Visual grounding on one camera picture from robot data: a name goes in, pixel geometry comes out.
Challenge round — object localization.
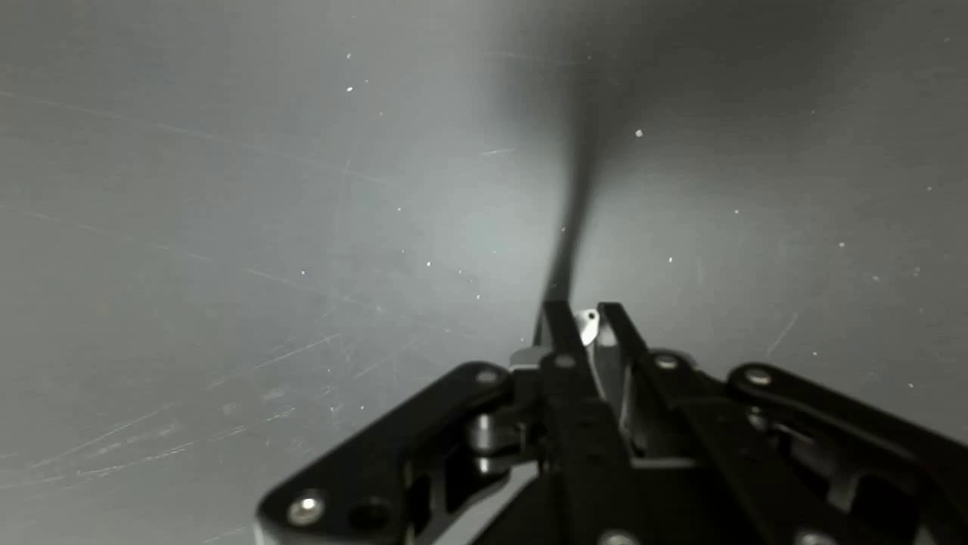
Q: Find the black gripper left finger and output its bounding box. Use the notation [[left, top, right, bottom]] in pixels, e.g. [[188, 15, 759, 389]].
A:
[[255, 299, 651, 545]]

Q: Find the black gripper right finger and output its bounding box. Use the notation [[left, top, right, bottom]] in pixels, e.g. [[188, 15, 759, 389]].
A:
[[595, 299, 968, 545]]

